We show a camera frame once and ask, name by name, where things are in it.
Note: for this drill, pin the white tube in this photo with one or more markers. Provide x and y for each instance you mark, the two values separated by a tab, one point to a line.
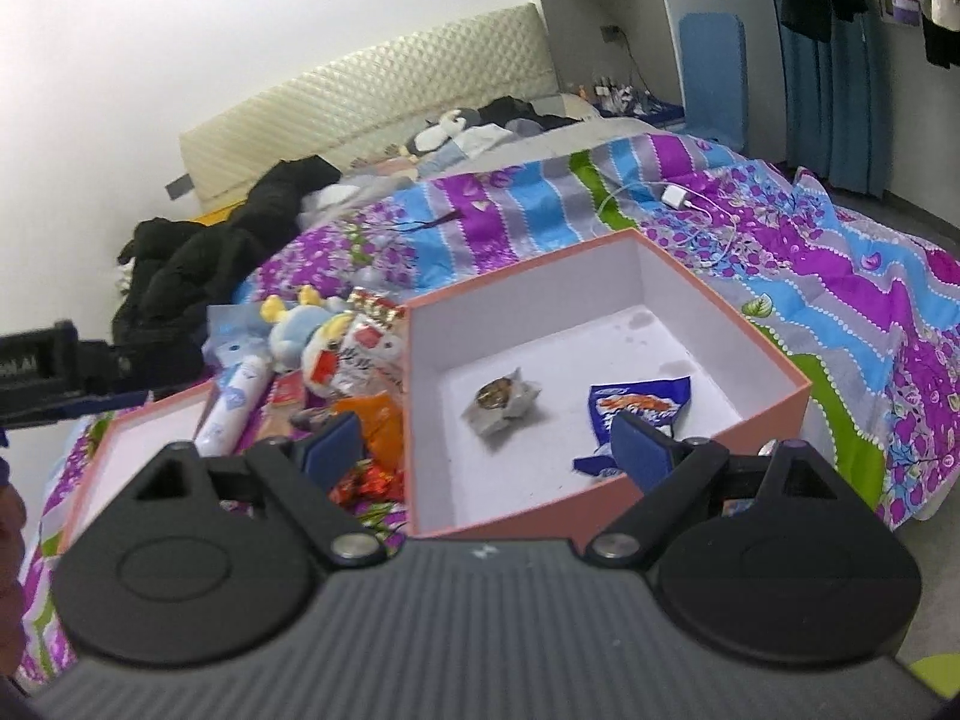
229	409

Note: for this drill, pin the small black garment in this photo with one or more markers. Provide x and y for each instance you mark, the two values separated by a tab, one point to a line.
529	114

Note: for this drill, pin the small grey snack packet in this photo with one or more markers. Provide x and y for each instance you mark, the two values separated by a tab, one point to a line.
499	403

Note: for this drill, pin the wall socket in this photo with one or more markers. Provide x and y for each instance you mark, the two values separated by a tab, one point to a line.
611	33

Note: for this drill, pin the black white penguin plush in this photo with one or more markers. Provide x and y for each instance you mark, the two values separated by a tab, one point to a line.
442	131

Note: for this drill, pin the white charger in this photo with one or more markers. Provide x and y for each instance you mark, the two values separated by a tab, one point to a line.
676	197

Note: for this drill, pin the blue yellow plush toy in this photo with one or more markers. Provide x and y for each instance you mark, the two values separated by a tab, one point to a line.
296	331

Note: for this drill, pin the red foil snack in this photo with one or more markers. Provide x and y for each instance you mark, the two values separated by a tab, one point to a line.
367	481

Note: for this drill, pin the pink cardboard box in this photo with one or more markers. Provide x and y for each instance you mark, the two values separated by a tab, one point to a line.
525	517

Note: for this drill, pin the cream padded headboard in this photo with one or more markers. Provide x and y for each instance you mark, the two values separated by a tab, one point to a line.
375	97

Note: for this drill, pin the light blue tissue pack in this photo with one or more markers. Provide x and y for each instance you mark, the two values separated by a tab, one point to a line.
232	334

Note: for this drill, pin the blue board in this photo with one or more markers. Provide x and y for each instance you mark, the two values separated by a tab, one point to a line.
712	82

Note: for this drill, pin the blue curtain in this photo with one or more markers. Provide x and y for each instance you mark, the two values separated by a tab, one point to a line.
840	112

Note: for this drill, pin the blue snack packet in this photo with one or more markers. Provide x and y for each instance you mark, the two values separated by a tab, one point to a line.
637	403

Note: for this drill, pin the cluster of small bottles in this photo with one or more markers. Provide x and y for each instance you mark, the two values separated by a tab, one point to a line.
615	96

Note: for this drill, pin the lime green object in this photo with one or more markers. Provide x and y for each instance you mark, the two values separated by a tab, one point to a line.
937	682

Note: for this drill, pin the black clothing pile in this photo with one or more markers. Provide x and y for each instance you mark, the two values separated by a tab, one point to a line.
210	262

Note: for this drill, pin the white snack packet red label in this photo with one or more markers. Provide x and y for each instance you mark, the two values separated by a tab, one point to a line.
360	364

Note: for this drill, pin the purple floral quilt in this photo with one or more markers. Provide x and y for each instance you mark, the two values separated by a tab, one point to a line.
825	277

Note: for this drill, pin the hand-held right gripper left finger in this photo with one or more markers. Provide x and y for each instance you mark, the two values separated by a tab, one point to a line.
337	448

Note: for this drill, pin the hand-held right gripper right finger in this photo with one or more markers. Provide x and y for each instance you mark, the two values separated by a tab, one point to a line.
636	451

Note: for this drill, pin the pink box lid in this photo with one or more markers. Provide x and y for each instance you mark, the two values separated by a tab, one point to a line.
142	420

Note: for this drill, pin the clear orange snack packet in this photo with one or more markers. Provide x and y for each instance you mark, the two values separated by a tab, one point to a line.
285	397

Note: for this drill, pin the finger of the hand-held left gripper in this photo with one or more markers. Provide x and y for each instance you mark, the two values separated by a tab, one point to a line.
124	371

